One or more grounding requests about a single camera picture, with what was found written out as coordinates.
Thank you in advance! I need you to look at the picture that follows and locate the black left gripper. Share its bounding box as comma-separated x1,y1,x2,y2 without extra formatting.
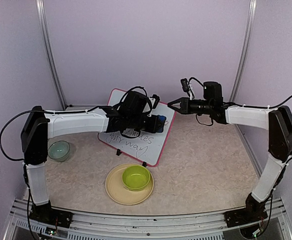
128,114,164,134

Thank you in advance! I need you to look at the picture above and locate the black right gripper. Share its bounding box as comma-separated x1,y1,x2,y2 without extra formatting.
167,96,212,115

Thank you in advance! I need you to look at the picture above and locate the blue whiteboard eraser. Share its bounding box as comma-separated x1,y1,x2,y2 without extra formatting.
157,115,166,133

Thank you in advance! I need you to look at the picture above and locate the pink framed whiteboard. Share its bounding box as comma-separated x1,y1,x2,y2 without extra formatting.
97,102,175,167

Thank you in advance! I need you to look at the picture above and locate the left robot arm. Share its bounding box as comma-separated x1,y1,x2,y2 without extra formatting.
21,90,166,223

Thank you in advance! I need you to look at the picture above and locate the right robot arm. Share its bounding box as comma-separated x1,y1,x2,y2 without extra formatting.
168,78,292,222

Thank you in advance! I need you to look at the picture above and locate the green plastic bowl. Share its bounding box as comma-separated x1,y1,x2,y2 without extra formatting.
122,165,151,191

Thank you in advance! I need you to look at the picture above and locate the beige round plate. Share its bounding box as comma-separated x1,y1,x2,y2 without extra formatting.
105,163,154,206

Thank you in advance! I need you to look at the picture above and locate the clear glass bowl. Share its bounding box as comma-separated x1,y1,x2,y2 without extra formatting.
48,140,70,162

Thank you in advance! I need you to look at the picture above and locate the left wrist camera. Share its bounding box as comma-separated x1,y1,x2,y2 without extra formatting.
148,94,160,117

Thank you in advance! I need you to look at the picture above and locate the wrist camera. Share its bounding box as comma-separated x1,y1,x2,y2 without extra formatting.
180,78,194,100
148,94,160,117

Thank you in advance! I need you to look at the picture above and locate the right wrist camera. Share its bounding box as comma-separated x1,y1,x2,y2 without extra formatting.
180,78,194,100

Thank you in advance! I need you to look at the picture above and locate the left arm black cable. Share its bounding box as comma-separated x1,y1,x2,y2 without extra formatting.
0,85,151,162

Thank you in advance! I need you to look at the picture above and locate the wire whiteboard stand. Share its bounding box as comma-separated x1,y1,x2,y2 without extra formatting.
116,149,148,167

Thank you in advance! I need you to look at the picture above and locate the aluminium front rail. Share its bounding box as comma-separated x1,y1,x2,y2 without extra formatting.
1,198,292,240

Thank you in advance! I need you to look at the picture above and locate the right aluminium corner post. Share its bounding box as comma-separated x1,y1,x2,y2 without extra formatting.
229,0,257,102

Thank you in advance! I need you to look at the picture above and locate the aluminium corner post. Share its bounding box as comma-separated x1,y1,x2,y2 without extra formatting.
35,0,67,110
229,0,257,102

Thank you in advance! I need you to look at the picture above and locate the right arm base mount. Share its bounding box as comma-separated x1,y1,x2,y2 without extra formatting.
224,208,268,228

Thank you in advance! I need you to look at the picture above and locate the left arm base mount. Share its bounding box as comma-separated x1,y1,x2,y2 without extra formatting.
29,205,73,229

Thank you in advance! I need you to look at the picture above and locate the left aluminium corner post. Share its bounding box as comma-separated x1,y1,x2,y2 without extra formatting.
35,0,67,110

